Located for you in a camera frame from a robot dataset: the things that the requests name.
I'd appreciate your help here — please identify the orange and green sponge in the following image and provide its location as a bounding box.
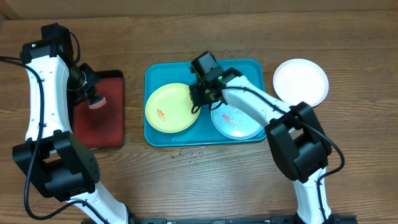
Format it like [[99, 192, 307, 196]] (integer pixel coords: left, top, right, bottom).
[[89, 96, 106, 110]]

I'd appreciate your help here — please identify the green plastic plate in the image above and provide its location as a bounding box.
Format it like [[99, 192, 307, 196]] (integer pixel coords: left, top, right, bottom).
[[145, 83, 200, 133]]

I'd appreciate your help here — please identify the white plastic plate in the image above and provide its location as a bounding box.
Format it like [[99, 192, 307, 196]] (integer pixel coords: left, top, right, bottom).
[[272, 58, 329, 107]]

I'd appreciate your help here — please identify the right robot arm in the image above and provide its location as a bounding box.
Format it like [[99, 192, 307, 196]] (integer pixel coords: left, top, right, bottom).
[[189, 52, 333, 223]]

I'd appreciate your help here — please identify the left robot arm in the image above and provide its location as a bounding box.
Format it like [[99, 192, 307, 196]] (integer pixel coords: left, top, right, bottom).
[[12, 23, 136, 223]]

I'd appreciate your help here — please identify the red and black tray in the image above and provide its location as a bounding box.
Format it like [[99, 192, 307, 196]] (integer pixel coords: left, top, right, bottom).
[[72, 70, 124, 148]]

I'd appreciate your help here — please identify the light blue plastic plate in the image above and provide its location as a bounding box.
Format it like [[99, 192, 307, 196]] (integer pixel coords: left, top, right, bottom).
[[211, 104, 264, 140]]

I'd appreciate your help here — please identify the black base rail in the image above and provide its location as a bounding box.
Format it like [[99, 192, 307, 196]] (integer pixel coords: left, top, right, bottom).
[[129, 215, 358, 224]]

